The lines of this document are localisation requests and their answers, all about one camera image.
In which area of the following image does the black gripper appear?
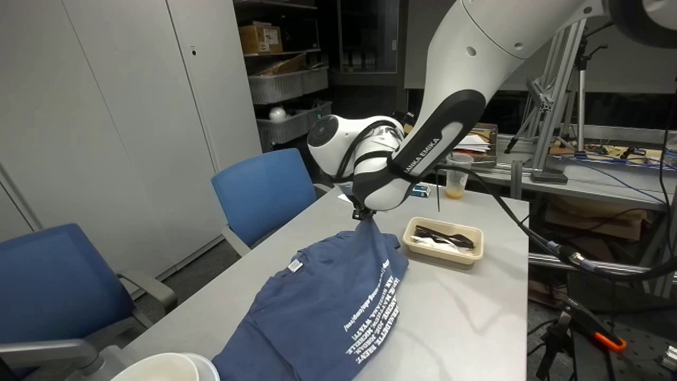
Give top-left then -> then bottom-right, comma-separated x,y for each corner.
348,196 -> 378,227

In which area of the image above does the blue printed t-shirt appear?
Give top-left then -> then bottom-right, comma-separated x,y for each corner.
208,218 -> 413,381

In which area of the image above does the black utensil pile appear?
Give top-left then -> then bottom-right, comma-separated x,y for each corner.
409,225 -> 475,253

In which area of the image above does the beige plastic tray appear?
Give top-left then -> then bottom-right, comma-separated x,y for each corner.
398,214 -> 488,269

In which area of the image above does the clear plastic cup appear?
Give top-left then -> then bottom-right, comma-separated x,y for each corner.
443,167 -> 469,202

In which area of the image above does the blue office chair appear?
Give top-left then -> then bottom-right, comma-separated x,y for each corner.
208,147 -> 321,259
0,223 -> 180,381

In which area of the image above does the grey shelf bin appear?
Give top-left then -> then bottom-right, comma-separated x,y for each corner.
256,102 -> 316,151
246,63 -> 331,108

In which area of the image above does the white saucer plate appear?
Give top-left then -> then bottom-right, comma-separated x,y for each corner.
184,353 -> 222,381

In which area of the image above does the flat cardboard box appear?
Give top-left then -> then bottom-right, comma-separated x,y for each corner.
541,198 -> 654,247

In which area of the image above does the cluttered workbench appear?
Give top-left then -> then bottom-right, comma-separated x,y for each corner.
442,124 -> 677,214

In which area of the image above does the white bowl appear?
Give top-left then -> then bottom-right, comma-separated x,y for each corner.
110,350 -> 205,381

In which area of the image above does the grey metal cabinet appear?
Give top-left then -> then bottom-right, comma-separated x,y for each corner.
0,0 -> 264,283

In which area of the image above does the aluminium frame stand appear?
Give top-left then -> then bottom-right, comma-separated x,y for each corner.
525,17 -> 593,187

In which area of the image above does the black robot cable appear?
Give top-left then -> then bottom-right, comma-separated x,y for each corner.
460,166 -> 677,284

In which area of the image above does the orange handled clamp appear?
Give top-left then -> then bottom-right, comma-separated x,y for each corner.
559,294 -> 630,357

